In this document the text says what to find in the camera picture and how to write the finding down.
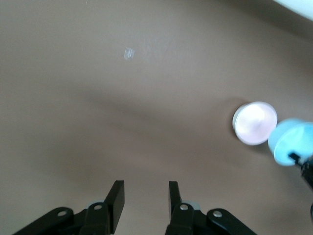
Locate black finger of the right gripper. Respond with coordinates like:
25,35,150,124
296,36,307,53
302,155,313,194
288,151,308,173

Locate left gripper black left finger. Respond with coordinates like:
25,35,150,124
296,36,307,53
12,180,126,235

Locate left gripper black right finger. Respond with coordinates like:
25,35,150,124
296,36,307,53
165,181,257,235

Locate light blue bowl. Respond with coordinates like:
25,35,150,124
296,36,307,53
267,117,313,167

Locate pink bowl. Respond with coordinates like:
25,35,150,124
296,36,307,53
235,100,278,147

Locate white bowl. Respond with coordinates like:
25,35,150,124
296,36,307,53
231,102,243,141

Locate brown table cover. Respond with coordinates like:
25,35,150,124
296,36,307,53
0,0,313,235

